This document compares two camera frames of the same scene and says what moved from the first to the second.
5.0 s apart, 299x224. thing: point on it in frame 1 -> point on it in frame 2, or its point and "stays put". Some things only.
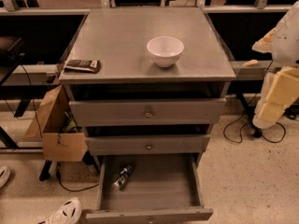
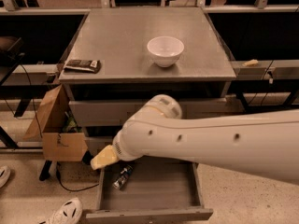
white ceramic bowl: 165,50 stays put
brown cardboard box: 54,122 stays put
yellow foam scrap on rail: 250,63 stays put
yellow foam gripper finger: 283,91 -> 106,158
